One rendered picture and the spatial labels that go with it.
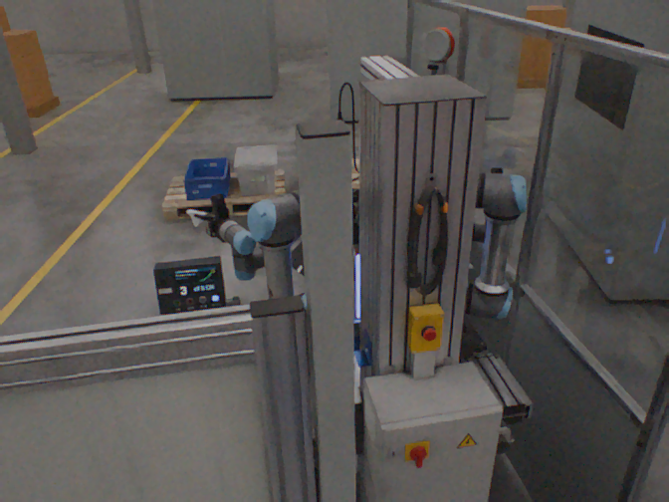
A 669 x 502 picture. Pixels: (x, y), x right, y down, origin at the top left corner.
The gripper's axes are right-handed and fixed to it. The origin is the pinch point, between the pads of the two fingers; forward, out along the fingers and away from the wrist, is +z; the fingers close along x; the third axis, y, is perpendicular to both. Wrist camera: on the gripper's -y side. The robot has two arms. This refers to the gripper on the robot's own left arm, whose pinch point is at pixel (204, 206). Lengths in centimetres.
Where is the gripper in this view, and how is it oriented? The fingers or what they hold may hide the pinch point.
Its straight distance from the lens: 222.2
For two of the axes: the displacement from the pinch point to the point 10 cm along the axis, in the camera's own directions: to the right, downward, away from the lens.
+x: 8.0, -1.9, 5.6
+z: -5.9, -3.8, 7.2
